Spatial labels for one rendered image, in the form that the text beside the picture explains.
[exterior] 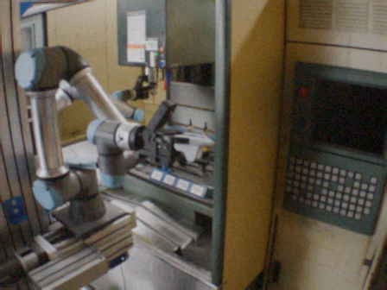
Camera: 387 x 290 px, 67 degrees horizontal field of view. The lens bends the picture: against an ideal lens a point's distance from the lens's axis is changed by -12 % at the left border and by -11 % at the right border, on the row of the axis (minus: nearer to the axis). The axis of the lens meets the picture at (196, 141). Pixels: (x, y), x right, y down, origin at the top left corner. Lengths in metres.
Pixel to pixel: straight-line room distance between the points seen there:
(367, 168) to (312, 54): 0.52
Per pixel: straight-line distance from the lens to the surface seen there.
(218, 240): 1.32
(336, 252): 1.68
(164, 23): 1.90
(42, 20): 2.08
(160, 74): 2.22
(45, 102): 1.06
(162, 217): 2.05
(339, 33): 1.38
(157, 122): 0.82
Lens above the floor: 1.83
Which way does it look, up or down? 19 degrees down
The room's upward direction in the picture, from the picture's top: straight up
